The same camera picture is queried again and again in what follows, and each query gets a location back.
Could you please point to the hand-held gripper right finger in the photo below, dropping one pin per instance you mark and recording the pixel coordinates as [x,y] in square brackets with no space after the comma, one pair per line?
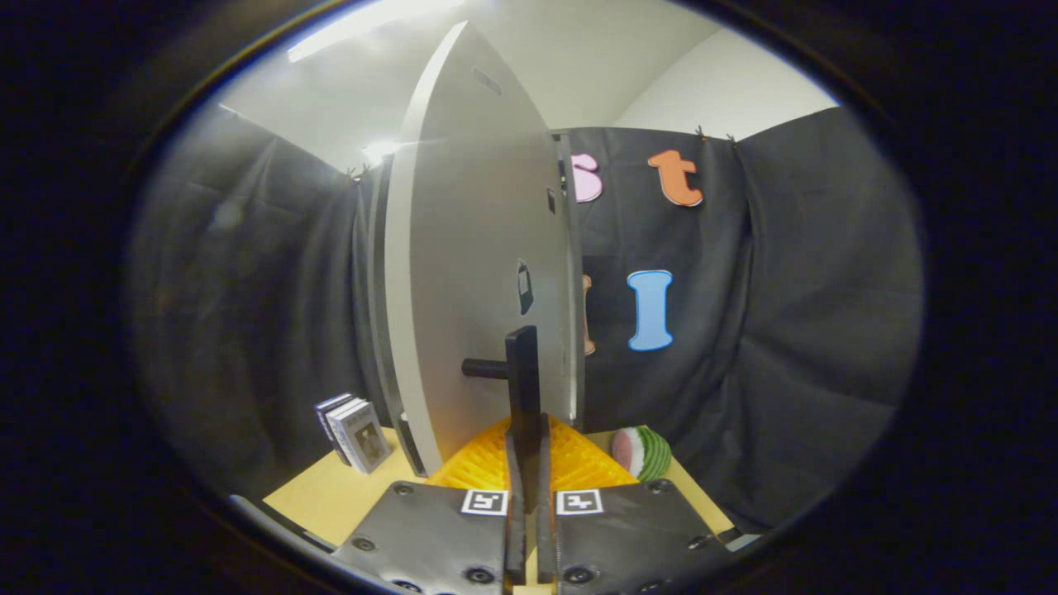
[628,537]

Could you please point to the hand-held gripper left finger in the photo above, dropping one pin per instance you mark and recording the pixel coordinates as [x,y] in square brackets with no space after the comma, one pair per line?
[430,537]

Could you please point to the grey shoe cabinet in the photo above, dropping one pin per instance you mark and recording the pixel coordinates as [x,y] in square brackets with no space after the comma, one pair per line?
[374,289]

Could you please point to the white shoe cabinet door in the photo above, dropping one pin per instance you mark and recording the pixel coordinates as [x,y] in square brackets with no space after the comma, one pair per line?
[471,248]

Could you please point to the watermelon slice plush toy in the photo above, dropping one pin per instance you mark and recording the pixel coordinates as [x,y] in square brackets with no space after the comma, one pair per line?
[645,453]

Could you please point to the grey picture cover book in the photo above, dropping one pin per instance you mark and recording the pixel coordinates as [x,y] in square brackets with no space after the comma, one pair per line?
[364,442]

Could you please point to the black backdrop cloth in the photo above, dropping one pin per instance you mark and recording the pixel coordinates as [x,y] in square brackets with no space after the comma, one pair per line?
[785,330]

